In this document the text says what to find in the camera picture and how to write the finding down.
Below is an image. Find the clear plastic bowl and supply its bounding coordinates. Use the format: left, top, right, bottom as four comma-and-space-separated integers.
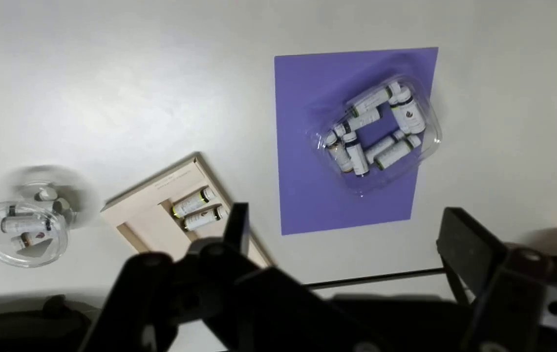
0, 162, 100, 270

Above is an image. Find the light wooden tray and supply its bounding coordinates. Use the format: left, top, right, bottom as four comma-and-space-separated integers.
98, 150, 274, 270

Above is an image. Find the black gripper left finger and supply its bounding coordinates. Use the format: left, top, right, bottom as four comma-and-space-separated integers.
81, 201, 384, 352

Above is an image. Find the white cylinder battery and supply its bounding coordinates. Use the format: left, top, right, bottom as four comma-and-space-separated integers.
10, 232, 49, 252
347, 82, 401, 115
388, 78, 419, 109
364, 135, 399, 166
392, 103, 429, 135
327, 143, 356, 174
374, 137, 419, 172
0, 213, 55, 236
347, 143, 372, 180
345, 107, 384, 135

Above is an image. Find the purple mat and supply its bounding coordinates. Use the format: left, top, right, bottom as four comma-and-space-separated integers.
272, 45, 440, 236

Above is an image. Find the white battery with yellow band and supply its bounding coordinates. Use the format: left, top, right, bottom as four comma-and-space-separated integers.
182, 203, 227, 232
169, 186, 218, 219

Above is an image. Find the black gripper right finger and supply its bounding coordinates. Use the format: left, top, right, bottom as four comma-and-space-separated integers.
436, 205, 556, 352

